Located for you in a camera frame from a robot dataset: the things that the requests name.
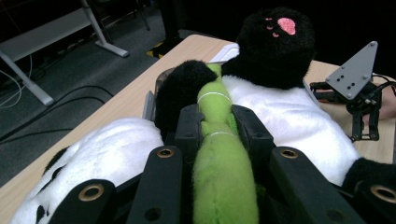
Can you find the white metal desk frame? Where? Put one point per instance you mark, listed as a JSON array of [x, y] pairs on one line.
[[46, 32]]

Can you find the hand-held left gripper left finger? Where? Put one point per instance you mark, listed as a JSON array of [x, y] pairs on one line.
[[188, 127]]

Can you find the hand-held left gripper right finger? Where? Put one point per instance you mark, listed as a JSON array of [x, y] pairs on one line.
[[252, 133]]

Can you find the panda plush toy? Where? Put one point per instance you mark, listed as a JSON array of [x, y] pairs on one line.
[[280, 118]]

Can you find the black stand post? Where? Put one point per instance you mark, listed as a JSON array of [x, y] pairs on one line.
[[171, 18]]

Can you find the translucent brown storage box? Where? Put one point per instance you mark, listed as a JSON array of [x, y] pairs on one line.
[[149, 104]]

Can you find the black yellow striped stand base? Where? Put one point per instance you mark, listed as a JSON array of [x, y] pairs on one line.
[[163, 48]]

